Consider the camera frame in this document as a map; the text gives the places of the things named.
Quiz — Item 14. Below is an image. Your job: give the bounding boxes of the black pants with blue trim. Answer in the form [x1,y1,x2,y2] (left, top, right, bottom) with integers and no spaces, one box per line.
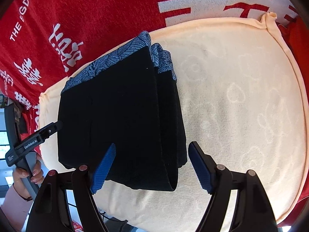
[57,32,187,191]

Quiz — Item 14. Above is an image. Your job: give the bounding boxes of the pink sleeve forearm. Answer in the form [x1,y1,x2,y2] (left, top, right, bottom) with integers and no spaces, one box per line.
[1,185,33,231]

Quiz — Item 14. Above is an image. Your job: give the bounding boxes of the person's left hand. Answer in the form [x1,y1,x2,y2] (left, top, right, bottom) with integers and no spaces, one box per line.
[13,154,45,199]

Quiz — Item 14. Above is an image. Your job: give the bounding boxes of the red wedding sofa cover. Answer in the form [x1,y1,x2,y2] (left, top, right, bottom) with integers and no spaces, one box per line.
[1,0,308,226]

